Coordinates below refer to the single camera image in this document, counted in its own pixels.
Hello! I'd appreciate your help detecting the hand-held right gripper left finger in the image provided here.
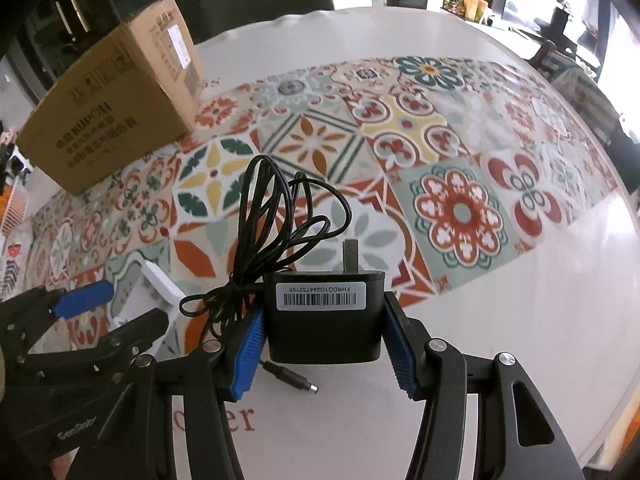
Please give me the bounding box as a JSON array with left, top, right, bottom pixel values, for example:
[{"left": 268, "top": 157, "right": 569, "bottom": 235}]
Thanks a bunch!
[{"left": 100, "top": 307, "right": 266, "bottom": 480}]

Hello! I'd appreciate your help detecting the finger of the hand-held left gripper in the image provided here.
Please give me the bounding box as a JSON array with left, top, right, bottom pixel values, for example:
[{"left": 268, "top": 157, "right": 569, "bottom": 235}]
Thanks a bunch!
[
  {"left": 0, "top": 280, "right": 113, "bottom": 357},
  {"left": 30, "top": 307, "right": 172, "bottom": 386}
]

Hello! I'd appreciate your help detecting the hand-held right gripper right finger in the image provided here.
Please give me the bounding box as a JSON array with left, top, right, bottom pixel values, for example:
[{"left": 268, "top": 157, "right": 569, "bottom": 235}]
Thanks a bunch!
[{"left": 382, "top": 292, "right": 586, "bottom": 480}]

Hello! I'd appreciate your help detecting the white plastic case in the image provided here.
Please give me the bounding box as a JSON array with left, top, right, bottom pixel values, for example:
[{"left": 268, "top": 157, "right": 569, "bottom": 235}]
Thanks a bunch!
[{"left": 107, "top": 254, "right": 185, "bottom": 356}]

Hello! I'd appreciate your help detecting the black power adapter with cable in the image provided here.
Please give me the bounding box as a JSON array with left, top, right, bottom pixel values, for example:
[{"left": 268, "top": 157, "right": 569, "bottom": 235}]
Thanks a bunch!
[{"left": 179, "top": 155, "right": 387, "bottom": 397}]

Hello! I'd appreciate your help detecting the brown cardboard box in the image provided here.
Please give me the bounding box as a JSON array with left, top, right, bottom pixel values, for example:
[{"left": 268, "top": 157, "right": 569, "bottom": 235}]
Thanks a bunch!
[{"left": 15, "top": 0, "right": 207, "bottom": 197}]

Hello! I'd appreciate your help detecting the wooden chair with cushion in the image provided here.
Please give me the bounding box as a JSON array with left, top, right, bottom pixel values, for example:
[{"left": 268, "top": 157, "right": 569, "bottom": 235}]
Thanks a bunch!
[{"left": 531, "top": 39, "right": 622, "bottom": 128}]

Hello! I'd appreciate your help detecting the dark upholstered chair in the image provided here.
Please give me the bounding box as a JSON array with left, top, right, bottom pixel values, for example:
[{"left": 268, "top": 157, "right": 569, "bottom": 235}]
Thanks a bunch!
[{"left": 177, "top": 0, "right": 336, "bottom": 45}]

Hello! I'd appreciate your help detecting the white low cabinet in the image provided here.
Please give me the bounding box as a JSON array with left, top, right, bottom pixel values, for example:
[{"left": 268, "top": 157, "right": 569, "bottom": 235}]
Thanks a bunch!
[{"left": 441, "top": 2, "right": 547, "bottom": 43}]

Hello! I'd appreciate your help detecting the yellow bag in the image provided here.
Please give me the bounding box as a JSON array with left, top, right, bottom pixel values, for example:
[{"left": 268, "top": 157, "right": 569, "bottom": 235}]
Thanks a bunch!
[{"left": 462, "top": 0, "right": 491, "bottom": 24}]

